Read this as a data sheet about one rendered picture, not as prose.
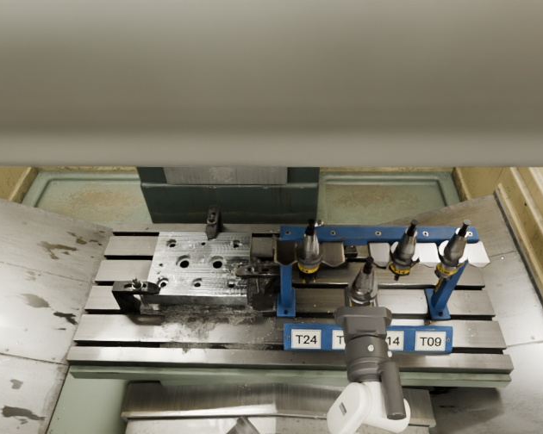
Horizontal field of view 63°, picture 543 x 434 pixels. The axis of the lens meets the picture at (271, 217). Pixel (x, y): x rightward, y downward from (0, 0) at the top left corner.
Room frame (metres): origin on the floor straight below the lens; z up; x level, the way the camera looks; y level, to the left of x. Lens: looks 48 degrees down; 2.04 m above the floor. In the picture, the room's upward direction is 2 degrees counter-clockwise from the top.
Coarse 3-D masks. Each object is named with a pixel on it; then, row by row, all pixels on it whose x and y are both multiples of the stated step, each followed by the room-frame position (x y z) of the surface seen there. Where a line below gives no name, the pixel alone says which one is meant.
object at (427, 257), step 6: (420, 246) 0.63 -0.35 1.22; (426, 246) 0.63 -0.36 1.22; (432, 246) 0.63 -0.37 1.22; (420, 252) 0.61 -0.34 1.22; (426, 252) 0.61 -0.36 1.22; (432, 252) 0.61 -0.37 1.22; (420, 258) 0.60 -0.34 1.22; (426, 258) 0.60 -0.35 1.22; (432, 258) 0.60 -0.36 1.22; (438, 258) 0.59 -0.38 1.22; (426, 264) 0.58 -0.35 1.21; (432, 264) 0.58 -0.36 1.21; (438, 264) 0.58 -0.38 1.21
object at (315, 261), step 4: (300, 244) 0.65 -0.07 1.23; (296, 248) 0.63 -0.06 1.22; (320, 248) 0.63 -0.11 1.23; (296, 252) 0.62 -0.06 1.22; (300, 252) 0.62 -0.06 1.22; (320, 252) 0.62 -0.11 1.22; (296, 256) 0.62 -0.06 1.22; (300, 256) 0.61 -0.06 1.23; (316, 256) 0.61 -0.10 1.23; (320, 256) 0.61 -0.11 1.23; (300, 260) 0.60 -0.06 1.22; (304, 260) 0.60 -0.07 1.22; (308, 260) 0.60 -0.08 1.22; (312, 260) 0.60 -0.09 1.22; (316, 260) 0.60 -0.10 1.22; (320, 260) 0.61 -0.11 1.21; (300, 264) 0.60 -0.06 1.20; (304, 264) 0.60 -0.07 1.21; (312, 264) 0.60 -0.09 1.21; (316, 264) 0.60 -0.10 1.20
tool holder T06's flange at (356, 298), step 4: (352, 280) 0.54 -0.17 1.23; (348, 284) 0.53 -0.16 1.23; (352, 284) 0.53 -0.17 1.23; (376, 284) 0.52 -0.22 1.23; (348, 288) 0.52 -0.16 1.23; (352, 288) 0.51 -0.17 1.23; (376, 288) 0.51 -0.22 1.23; (348, 292) 0.52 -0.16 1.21; (352, 292) 0.51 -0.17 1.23; (372, 292) 0.50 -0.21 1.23; (376, 292) 0.50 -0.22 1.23; (348, 296) 0.51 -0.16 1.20; (352, 296) 0.50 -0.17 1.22; (356, 296) 0.50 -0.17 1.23; (360, 296) 0.49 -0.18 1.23; (364, 296) 0.50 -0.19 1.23; (368, 296) 0.50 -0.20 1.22; (372, 296) 0.49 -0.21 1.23; (352, 300) 0.50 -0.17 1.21; (356, 300) 0.50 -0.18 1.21; (360, 300) 0.49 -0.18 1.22; (364, 300) 0.49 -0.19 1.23; (368, 300) 0.50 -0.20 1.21; (372, 300) 0.50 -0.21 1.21; (360, 304) 0.49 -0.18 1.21
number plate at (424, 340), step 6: (420, 336) 0.54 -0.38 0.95; (426, 336) 0.54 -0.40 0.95; (432, 336) 0.54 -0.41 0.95; (438, 336) 0.54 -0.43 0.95; (444, 336) 0.53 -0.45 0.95; (420, 342) 0.53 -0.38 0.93; (426, 342) 0.53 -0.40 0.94; (432, 342) 0.53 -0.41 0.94; (438, 342) 0.52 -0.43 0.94; (444, 342) 0.52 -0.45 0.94; (420, 348) 0.52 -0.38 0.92; (426, 348) 0.52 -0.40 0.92; (432, 348) 0.51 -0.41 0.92; (438, 348) 0.51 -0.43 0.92; (444, 348) 0.51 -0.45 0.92
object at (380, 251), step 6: (372, 246) 0.64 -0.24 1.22; (378, 246) 0.64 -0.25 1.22; (384, 246) 0.64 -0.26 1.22; (372, 252) 0.62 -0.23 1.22; (378, 252) 0.62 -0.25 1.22; (384, 252) 0.62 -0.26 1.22; (378, 258) 0.60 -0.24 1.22; (384, 258) 0.60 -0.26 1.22; (390, 258) 0.60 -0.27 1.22; (378, 264) 0.59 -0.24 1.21; (384, 264) 0.58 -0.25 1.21
